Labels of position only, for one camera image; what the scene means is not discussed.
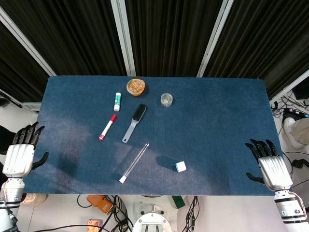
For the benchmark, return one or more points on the clear round plastic jar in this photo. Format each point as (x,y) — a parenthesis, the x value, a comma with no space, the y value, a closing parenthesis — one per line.
(166,99)

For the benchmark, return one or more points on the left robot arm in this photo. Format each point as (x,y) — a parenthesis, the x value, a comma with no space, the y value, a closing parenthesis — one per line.
(10,193)

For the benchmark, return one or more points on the black monitor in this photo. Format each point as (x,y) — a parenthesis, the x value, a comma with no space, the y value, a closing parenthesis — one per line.
(301,90)

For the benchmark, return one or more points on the green object under table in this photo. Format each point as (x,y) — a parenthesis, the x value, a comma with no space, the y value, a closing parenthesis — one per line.
(178,201)

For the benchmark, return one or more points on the small orange printed box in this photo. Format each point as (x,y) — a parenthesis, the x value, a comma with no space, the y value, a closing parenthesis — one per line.
(94,223)

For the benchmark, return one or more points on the white cube eraser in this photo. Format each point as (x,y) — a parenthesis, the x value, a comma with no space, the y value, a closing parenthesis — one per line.
(180,166)

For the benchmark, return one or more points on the black device with buttons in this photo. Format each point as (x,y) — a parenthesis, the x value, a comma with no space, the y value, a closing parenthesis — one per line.
(294,113)

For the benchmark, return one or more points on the beige shoe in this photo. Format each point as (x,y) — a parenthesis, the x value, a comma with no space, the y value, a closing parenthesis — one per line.
(33,198)

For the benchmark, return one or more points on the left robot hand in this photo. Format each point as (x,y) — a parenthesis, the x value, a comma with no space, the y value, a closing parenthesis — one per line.
(18,158)

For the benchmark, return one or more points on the white frame post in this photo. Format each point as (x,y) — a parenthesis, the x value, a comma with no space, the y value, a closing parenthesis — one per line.
(123,36)
(213,36)
(24,44)

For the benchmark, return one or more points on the orange fruit jelly cup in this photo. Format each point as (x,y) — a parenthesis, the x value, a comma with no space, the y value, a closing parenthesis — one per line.
(136,87)

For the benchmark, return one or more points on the red white marker pen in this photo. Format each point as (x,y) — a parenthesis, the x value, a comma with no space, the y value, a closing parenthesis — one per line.
(107,127)

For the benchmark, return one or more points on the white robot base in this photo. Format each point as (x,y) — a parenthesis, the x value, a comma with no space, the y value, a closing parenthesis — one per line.
(151,218)

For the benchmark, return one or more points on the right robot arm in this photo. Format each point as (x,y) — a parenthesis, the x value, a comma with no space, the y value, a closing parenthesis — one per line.
(290,209)

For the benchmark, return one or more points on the person's beige trouser leg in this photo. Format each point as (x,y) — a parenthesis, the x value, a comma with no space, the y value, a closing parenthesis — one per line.
(300,130)

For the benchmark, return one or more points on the black bristle grey brush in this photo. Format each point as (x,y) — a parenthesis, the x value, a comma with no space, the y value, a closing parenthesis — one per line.
(135,120)

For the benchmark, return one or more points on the blue felt table mat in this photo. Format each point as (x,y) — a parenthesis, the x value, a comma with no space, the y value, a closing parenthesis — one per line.
(154,135)

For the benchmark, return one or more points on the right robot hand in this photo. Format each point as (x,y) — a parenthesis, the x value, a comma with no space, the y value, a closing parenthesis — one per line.
(274,169)

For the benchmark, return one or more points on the white shoe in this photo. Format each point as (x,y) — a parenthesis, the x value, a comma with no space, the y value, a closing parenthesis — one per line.
(290,128)

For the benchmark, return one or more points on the white green glue stick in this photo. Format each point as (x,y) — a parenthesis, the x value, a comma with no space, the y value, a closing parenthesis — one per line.
(117,101)

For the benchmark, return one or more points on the clear tube white cap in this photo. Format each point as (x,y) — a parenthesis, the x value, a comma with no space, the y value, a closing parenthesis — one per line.
(134,163)

